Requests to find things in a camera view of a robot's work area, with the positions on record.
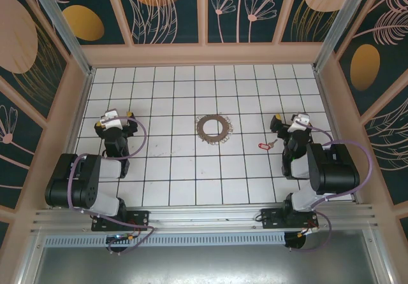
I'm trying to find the key with red tag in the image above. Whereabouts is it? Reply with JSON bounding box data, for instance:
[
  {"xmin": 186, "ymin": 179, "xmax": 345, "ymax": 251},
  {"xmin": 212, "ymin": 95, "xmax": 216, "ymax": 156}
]
[{"xmin": 257, "ymin": 139, "xmax": 279, "ymax": 151}]

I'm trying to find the grey metal sheet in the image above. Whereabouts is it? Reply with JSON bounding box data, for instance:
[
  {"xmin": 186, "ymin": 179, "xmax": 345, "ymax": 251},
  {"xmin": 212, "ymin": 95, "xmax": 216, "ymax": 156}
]
[{"xmin": 18, "ymin": 232, "xmax": 393, "ymax": 284}]

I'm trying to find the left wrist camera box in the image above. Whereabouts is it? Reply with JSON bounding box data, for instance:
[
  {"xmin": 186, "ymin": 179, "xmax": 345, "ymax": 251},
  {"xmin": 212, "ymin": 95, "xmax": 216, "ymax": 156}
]
[{"xmin": 100, "ymin": 109, "xmax": 124, "ymax": 131}]

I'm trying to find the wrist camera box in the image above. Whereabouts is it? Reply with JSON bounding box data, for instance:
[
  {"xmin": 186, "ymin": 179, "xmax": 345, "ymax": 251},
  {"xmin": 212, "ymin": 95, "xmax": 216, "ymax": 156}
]
[
  {"xmin": 100, "ymin": 109, "xmax": 124, "ymax": 131},
  {"xmin": 291, "ymin": 111, "xmax": 312, "ymax": 129}
]

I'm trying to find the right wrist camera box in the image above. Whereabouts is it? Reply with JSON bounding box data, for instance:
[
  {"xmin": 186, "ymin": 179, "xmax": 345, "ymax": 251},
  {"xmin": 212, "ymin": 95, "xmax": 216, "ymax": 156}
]
[{"xmin": 291, "ymin": 111, "xmax": 312, "ymax": 129}]

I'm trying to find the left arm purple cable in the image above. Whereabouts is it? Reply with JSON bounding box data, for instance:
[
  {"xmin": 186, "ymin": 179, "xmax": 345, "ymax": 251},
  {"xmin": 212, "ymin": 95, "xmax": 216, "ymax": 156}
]
[{"xmin": 67, "ymin": 117, "xmax": 157, "ymax": 255}]

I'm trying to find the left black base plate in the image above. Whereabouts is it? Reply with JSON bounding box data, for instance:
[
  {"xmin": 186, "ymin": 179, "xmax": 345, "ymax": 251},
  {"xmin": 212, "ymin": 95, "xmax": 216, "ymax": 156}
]
[{"xmin": 91, "ymin": 210, "xmax": 150, "ymax": 232}]

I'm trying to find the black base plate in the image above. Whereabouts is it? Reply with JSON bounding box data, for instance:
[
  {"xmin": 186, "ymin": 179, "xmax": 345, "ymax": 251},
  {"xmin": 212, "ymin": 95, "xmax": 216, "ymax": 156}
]
[
  {"xmin": 260, "ymin": 208, "xmax": 319, "ymax": 231},
  {"xmin": 91, "ymin": 210, "xmax": 150, "ymax": 232}
]

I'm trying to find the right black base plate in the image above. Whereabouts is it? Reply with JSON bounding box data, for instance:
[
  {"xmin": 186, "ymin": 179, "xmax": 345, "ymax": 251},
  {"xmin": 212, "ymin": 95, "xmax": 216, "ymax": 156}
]
[{"xmin": 260, "ymin": 208, "xmax": 319, "ymax": 231}]

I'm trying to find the aluminium frame post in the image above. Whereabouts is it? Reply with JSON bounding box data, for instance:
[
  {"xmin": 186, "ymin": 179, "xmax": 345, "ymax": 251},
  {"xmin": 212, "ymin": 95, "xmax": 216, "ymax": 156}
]
[
  {"xmin": 27, "ymin": 0, "xmax": 96, "ymax": 76},
  {"xmin": 312, "ymin": 0, "xmax": 374, "ymax": 73}
]

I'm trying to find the aluminium mounting rail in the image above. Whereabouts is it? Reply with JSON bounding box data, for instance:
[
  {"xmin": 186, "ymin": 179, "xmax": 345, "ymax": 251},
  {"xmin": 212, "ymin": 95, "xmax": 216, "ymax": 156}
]
[{"xmin": 30, "ymin": 204, "xmax": 379, "ymax": 234}]

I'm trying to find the slotted grey cable duct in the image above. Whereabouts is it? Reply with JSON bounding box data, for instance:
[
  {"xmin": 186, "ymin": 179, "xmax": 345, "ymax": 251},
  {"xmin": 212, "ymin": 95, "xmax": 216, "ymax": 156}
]
[{"xmin": 43, "ymin": 232, "xmax": 288, "ymax": 246}]

